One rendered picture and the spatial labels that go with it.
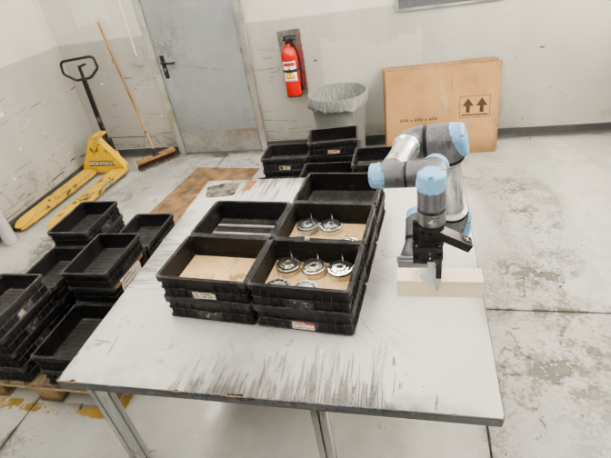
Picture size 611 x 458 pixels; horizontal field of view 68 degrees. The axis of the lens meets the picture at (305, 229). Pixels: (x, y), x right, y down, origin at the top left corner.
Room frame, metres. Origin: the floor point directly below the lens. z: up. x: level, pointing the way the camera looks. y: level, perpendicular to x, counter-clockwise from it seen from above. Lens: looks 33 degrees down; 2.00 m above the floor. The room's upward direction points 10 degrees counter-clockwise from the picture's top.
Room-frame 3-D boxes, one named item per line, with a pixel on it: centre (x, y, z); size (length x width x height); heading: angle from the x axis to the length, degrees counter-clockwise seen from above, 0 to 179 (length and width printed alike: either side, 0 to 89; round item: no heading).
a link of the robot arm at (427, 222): (1.01, -0.34, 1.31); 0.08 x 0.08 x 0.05
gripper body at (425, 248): (1.02, -0.33, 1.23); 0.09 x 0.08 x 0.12; 73
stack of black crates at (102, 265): (2.27, 1.20, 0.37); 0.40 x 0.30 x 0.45; 163
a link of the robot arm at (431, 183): (1.02, -0.34, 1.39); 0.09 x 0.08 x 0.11; 157
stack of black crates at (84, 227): (2.77, 1.47, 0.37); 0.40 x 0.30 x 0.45; 164
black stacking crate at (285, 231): (1.68, -0.09, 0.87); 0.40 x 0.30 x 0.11; 69
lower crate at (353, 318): (1.40, 0.02, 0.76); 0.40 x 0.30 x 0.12; 69
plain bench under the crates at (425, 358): (1.77, 0.04, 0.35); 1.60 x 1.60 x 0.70; 73
